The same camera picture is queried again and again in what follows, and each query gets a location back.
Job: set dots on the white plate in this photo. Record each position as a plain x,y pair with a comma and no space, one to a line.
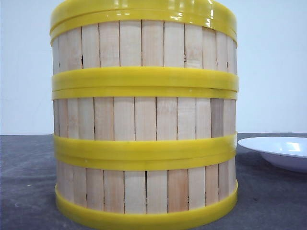
289,153

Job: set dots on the woven bamboo steamer lid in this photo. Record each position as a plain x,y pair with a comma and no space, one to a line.
198,11

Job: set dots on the bamboo steamer basket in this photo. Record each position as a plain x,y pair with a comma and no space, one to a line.
144,132
142,53
157,200

